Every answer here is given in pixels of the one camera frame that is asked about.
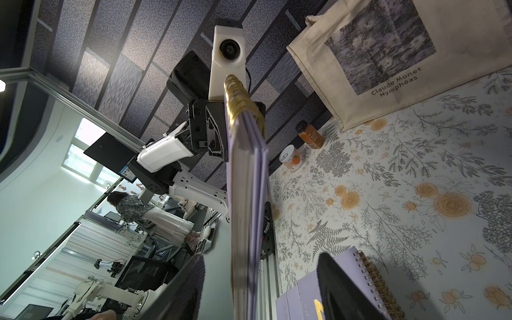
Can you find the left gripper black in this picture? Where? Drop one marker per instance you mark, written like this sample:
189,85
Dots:
208,129

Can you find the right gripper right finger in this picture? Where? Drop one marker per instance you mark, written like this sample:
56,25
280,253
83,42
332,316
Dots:
341,298

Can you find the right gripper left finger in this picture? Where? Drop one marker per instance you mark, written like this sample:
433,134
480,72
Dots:
182,297

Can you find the purple 2026 calendar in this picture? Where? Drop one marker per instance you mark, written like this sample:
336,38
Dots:
303,301
244,273

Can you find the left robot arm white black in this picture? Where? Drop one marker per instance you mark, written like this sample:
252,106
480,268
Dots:
158,166

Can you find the person in patterned top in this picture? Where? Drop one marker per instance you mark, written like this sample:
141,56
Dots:
154,220

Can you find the cream canvas tote bag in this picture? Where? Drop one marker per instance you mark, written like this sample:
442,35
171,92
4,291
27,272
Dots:
366,59

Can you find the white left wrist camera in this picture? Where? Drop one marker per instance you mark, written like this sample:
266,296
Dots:
228,57

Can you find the left aluminium frame post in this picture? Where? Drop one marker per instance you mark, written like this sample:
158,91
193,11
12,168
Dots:
50,87

